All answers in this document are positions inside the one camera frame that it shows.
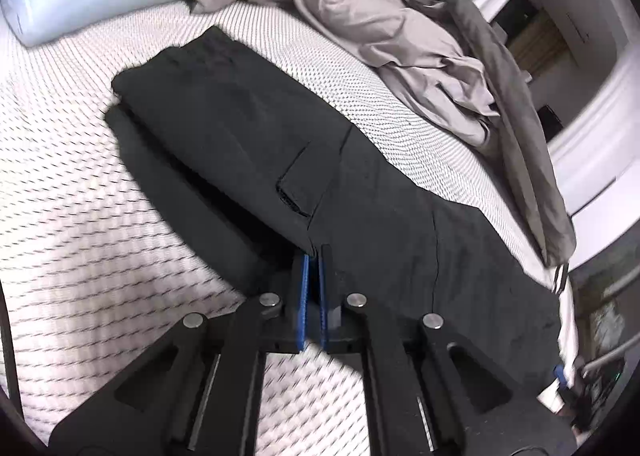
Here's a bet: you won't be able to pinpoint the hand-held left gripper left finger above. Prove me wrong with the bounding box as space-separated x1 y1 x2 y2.
47 254 312 456

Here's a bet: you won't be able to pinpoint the white honeycomb patterned mattress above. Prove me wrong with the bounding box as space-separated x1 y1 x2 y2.
0 0 581 456

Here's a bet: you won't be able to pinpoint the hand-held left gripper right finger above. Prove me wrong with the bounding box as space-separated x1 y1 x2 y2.
318 245 578 456

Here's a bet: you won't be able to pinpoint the light grey duvet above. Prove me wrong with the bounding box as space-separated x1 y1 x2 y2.
167 0 501 147

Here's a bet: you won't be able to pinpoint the black pants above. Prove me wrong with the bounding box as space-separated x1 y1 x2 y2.
102 24 565 394

